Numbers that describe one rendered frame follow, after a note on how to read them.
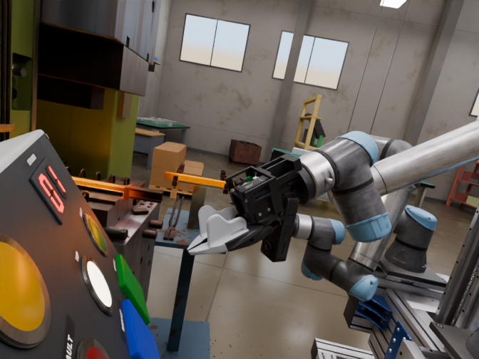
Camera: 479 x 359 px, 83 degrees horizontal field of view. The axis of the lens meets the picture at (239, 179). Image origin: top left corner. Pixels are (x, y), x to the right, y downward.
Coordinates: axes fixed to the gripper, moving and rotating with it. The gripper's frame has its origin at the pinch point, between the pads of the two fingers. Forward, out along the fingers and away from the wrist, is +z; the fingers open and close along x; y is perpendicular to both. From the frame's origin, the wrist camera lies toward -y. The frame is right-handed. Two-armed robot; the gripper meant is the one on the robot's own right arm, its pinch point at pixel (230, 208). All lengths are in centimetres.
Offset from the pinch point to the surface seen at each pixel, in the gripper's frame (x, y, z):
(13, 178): -59, -19, 20
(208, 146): 823, 76, 45
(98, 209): -12.5, 2.0, 33.0
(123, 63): -11.7, -32.9, 30.6
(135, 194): -0.7, 0.6, 27.8
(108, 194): -3.7, 0.9, 34.2
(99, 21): -18, -39, 34
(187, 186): 305, 81, 42
